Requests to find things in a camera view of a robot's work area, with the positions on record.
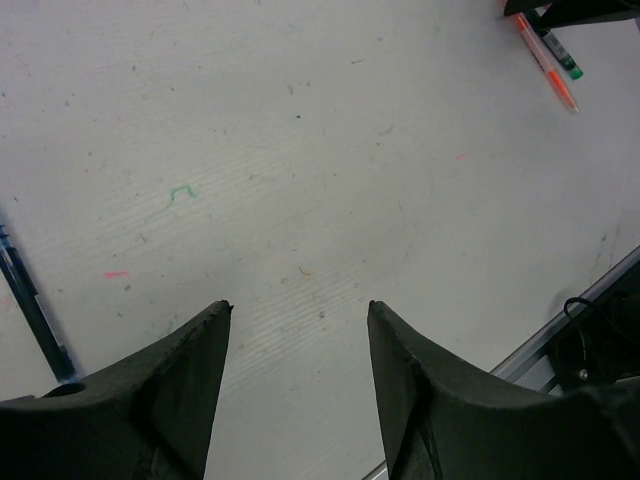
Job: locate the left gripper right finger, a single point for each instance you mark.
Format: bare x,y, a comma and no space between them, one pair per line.
443,418

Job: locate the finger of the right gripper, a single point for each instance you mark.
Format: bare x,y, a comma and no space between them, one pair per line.
564,13

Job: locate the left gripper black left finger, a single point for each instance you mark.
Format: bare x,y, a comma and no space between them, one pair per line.
147,416

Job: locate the green ink roller pen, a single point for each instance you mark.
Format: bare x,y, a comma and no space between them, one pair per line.
563,57

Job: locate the orange clear highlighter pen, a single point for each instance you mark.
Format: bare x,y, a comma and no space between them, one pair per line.
551,73

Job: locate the dark blue gel pen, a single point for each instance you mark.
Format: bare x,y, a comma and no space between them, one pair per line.
27,297

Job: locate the aluminium front rail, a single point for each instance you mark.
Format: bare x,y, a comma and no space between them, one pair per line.
592,342

